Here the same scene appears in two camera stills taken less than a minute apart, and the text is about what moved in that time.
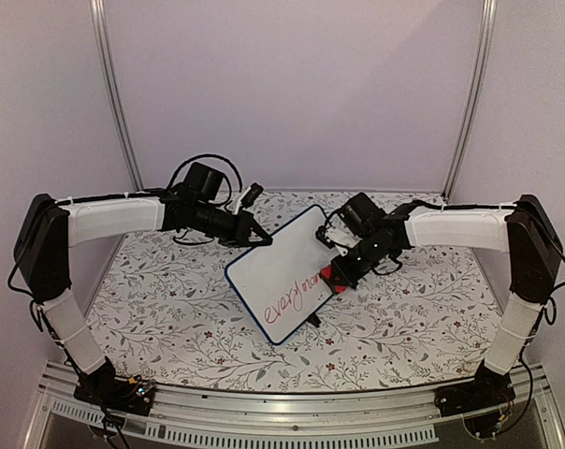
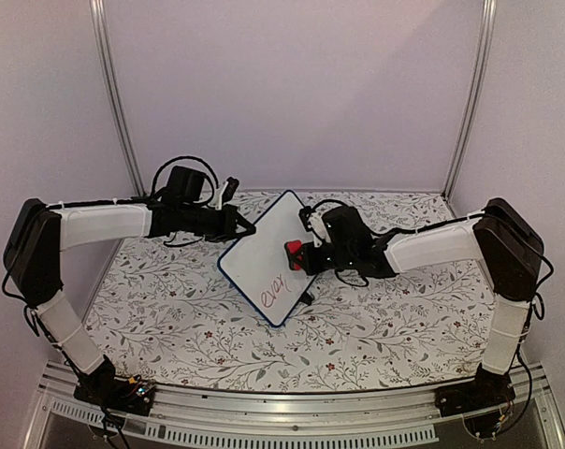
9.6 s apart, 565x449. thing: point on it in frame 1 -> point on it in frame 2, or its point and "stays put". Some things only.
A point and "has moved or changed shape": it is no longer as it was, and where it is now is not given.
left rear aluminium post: [100, 23] stays put
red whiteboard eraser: [325, 272] -> [294, 250]
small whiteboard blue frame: [280, 281] has moved or changed shape
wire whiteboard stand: [313, 319] -> [307, 297]
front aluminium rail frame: [404, 417] stays put
